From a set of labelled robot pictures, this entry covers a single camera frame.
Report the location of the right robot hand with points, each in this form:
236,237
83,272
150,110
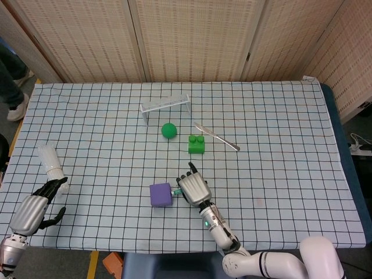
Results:
194,189

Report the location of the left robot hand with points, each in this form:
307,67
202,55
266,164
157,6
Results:
29,212

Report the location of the green marker with black cap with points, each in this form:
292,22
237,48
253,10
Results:
176,192

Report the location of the purple cube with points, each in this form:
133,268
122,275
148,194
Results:
160,194

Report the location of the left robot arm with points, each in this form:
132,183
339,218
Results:
11,254

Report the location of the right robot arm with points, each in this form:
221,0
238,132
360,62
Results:
261,253

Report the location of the grid pattern tablecloth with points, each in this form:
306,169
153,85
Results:
116,162

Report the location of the green toy brick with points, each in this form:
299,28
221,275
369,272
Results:
196,145

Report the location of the silver scalpel knife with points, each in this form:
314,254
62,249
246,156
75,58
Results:
216,136

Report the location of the green ball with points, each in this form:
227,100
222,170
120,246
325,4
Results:
169,130

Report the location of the blue chair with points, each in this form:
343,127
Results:
174,266

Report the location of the white test tube rack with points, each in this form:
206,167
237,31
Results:
165,106

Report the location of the orange block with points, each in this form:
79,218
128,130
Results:
112,263

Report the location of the person's leg with white shoe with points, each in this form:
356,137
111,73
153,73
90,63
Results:
11,84

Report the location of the beige folding screen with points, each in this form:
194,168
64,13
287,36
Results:
186,40

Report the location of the white power strip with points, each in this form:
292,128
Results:
359,146

